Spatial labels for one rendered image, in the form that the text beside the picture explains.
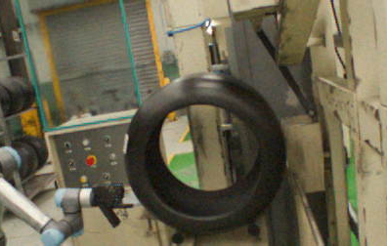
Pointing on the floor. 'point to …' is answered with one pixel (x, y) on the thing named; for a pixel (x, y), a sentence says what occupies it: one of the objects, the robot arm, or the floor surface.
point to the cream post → (193, 45)
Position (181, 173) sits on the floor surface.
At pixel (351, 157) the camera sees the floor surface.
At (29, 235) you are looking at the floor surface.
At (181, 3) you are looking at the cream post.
